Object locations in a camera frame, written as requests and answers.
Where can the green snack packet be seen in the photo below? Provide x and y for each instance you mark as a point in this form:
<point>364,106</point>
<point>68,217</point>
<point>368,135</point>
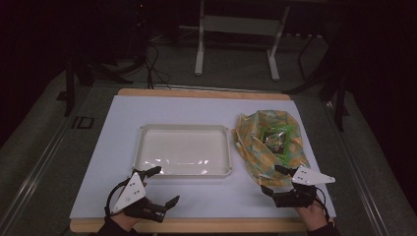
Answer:
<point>276,141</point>

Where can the black floor socket cover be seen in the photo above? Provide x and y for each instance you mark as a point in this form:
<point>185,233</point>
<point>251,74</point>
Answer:
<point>82,122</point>

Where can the person's right hand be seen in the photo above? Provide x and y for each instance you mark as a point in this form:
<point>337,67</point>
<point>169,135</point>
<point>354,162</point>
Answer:
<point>313,217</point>

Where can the person's left hand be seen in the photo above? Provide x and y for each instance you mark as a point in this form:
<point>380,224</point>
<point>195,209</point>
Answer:
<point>125,221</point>

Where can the metal floor rail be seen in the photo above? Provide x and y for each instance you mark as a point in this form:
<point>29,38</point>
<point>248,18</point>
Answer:
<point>31,180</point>
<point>360,183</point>

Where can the white table mat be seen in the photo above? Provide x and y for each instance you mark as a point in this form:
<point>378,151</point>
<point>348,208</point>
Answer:
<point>203,109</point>

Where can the yellow patterned cloth bag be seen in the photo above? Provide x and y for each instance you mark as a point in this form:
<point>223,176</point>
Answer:
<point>250,144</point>

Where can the white metal desk frame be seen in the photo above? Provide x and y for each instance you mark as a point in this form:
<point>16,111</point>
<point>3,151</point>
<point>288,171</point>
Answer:
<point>241,25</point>

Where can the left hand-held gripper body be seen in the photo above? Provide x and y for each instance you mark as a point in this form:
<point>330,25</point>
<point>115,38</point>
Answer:
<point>129,194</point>

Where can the white plastic tray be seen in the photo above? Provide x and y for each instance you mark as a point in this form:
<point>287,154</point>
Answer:
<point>183,150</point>

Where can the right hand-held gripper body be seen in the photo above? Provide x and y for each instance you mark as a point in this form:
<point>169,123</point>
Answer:
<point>309,177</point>

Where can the black metal stand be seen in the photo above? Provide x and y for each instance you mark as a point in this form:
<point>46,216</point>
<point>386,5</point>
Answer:
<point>69,88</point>
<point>341,98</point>

